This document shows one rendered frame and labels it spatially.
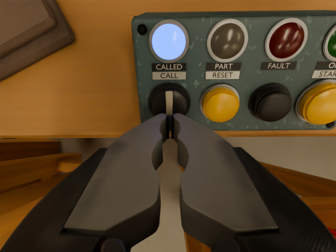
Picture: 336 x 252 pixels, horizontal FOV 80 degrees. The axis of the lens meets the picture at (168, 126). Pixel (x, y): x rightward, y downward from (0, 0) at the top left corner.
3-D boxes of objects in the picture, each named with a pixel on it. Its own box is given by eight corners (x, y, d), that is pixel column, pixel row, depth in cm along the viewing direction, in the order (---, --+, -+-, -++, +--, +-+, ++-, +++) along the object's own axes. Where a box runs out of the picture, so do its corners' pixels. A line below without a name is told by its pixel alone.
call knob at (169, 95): (186, 115, 15) (187, 123, 14) (152, 116, 15) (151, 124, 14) (188, 82, 14) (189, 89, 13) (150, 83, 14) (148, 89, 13)
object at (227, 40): (241, 60, 13) (250, 51, 11) (206, 61, 13) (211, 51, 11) (240, 32, 13) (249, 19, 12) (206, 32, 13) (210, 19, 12)
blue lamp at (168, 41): (186, 61, 13) (188, 51, 11) (151, 61, 13) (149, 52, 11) (185, 33, 13) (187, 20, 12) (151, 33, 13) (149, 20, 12)
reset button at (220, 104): (233, 116, 15) (237, 125, 14) (200, 117, 15) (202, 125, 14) (238, 85, 14) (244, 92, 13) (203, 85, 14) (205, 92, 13)
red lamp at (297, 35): (296, 60, 13) (312, 50, 11) (261, 60, 13) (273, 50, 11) (295, 31, 13) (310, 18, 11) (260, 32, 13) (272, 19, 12)
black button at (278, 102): (281, 116, 15) (289, 124, 14) (248, 116, 15) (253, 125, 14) (291, 85, 14) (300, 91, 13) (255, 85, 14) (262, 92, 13)
